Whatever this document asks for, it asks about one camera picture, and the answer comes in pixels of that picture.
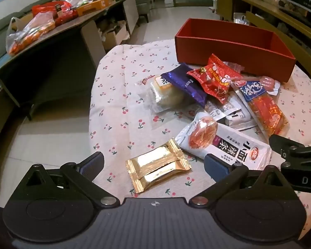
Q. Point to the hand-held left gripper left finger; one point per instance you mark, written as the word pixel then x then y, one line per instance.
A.
pixel 92 163

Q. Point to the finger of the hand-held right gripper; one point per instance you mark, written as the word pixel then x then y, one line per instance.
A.
pixel 305 179
pixel 285 142

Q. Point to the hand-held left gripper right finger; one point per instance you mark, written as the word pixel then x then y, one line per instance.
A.
pixel 215 167

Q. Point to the long white snack packet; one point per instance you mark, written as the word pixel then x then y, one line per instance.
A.
pixel 230 140

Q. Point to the blue and orange snack packet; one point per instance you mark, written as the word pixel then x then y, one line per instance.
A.
pixel 269 114

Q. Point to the small white snack packet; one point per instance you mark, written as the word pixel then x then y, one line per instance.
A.
pixel 242 120
pixel 223 106

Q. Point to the gold foil snack packet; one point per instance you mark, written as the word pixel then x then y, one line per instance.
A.
pixel 155 166

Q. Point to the clear sausage packet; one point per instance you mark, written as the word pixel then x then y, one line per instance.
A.
pixel 267 81

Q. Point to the clear steamed cake packet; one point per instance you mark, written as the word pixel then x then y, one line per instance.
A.
pixel 165 96

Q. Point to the bright red snack packet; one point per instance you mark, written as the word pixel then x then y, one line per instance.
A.
pixel 223 77

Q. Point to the dark red snack packet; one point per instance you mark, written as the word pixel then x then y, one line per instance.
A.
pixel 197 79

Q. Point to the purple snack packet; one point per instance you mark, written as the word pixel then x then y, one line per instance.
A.
pixel 181 83

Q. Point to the red cardboard box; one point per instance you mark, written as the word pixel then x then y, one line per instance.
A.
pixel 223 54

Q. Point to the clear bag of orange snacks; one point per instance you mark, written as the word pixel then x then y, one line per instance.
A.
pixel 28 36

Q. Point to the cherry print tablecloth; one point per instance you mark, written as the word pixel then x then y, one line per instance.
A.
pixel 119 88

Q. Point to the dark desk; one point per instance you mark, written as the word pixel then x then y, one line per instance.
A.
pixel 54 57

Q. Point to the wooden tv stand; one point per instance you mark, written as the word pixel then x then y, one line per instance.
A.
pixel 274 13

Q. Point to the open cardboard box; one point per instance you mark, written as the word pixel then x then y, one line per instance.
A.
pixel 114 35

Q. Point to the silver foil bag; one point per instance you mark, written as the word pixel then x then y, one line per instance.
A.
pixel 241 19

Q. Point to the black television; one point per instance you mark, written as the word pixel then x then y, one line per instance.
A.
pixel 308 7

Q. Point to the red plastic bag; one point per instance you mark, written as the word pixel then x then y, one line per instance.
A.
pixel 64 15

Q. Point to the orange cardboard box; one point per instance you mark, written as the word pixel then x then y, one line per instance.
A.
pixel 93 7

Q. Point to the grey armchair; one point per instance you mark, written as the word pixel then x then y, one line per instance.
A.
pixel 142 2

